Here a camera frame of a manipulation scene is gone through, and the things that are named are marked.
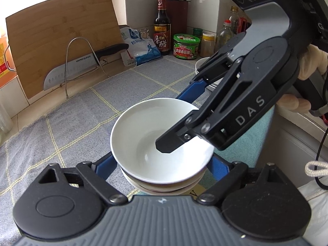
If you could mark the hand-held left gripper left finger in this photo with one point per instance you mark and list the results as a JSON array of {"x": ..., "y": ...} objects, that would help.
[{"x": 106, "y": 166}]

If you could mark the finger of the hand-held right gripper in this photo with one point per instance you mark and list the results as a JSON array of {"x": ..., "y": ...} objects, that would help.
[
  {"x": 191, "y": 91},
  {"x": 171, "y": 141}
]

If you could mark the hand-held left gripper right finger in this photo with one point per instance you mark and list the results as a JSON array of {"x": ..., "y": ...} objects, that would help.
[{"x": 217, "y": 167}]

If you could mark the white bowl with pink flower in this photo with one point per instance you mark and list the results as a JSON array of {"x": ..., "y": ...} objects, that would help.
[
  {"x": 138, "y": 133},
  {"x": 164, "y": 190},
  {"x": 128, "y": 178}
]

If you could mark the white plate with fruit print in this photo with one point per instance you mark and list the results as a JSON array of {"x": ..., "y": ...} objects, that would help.
[{"x": 202, "y": 65}]

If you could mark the person's right hand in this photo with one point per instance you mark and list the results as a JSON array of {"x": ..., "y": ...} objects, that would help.
[{"x": 311, "y": 61}]

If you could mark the clear oil bottle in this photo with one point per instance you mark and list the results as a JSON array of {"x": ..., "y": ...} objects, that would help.
[{"x": 234, "y": 18}]

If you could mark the green-lidded sauce jar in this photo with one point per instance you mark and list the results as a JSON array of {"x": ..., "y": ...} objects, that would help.
[{"x": 186, "y": 47}]

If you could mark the yellow-lidded spice jar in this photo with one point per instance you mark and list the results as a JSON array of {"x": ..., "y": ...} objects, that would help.
[{"x": 207, "y": 44}]

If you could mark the red-capped glass bottle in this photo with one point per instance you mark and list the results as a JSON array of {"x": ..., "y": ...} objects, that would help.
[{"x": 224, "y": 35}]

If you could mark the grey checked dish mat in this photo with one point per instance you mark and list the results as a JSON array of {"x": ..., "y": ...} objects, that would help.
[{"x": 76, "y": 123}]

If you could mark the small dark green-capped jar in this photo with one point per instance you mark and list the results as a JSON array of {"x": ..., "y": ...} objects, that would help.
[{"x": 197, "y": 32}]

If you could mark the blue and white salt bag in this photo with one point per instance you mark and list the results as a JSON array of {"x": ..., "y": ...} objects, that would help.
[{"x": 143, "y": 51}]

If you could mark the dark vinegar bottle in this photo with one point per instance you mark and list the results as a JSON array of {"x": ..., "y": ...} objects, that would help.
[{"x": 162, "y": 33}]

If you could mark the metal binder clip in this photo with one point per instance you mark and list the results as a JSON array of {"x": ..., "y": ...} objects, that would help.
[{"x": 144, "y": 34}]

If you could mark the brown knife block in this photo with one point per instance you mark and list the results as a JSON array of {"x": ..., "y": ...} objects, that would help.
[{"x": 178, "y": 18}]

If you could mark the white cloth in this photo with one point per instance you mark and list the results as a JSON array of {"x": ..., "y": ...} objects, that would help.
[{"x": 315, "y": 210}]

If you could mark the yellow cooking wine bottle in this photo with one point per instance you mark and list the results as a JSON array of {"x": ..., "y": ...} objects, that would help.
[{"x": 6, "y": 61}]

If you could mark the bamboo cutting board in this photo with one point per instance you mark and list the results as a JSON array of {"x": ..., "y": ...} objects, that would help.
[{"x": 56, "y": 23}]

